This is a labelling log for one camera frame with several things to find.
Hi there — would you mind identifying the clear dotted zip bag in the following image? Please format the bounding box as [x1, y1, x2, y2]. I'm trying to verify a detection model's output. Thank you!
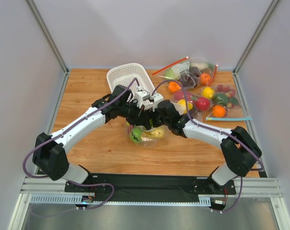
[125, 122, 169, 147]

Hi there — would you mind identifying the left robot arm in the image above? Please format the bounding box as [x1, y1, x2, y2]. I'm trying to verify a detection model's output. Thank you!
[32, 85, 153, 184]

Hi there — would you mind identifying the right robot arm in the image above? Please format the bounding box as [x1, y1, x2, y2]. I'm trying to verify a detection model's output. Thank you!
[153, 100, 263, 185]

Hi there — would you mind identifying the green fake fruit black stripe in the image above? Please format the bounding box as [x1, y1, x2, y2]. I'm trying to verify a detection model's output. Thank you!
[129, 126, 143, 143]

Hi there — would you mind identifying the yellow fake pear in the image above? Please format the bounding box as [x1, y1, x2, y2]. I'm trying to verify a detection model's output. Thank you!
[150, 127, 166, 139]

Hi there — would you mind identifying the yellow fake banana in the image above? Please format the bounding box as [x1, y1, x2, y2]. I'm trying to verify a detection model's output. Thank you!
[141, 133, 155, 142]

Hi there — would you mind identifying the loose orange fake fruit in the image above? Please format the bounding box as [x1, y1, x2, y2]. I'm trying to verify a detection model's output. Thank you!
[168, 81, 181, 93]

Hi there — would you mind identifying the middle zip bag red seal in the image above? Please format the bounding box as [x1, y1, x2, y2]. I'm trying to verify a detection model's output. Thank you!
[170, 91, 212, 115]

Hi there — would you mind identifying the zip bag red seal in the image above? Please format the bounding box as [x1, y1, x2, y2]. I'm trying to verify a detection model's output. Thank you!
[170, 91, 212, 115]
[153, 57, 219, 89]

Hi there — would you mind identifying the back zip bag red seal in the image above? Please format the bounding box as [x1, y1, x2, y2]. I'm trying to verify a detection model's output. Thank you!
[153, 57, 219, 89]

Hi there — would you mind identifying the right zip bag blue seal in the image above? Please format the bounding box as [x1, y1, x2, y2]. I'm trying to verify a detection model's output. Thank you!
[201, 84, 252, 121]

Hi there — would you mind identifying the white perforated plastic basket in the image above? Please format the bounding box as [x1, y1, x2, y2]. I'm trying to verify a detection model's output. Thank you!
[106, 63, 155, 109]

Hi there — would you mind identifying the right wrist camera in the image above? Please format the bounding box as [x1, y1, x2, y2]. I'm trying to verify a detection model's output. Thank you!
[150, 93, 164, 112]

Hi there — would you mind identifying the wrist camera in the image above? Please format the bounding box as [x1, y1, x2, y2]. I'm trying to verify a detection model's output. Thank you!
[134, 90, 153, 108]
[150, 93, 164, 112]

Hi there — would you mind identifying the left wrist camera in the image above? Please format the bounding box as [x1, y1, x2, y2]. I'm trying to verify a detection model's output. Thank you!
[134, 90, 153, 108]

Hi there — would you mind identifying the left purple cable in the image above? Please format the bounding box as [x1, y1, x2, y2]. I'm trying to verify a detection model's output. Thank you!
[22, 77, 141, 178]

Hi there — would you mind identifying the purple cable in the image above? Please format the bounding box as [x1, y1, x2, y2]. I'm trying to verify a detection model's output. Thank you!
[151, 80, 265, 172]
[22, 77, 141, 178]

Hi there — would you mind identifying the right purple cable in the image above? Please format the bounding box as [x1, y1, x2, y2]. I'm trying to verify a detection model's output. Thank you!
[151, 80, 265, 172]

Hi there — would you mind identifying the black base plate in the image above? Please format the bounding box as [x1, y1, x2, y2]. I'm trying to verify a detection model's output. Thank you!
[65, 172, 236, 203]

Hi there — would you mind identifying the slotted cable duct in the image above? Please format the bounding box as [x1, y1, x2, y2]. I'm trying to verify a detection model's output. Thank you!
[30, 194, 212, 206]

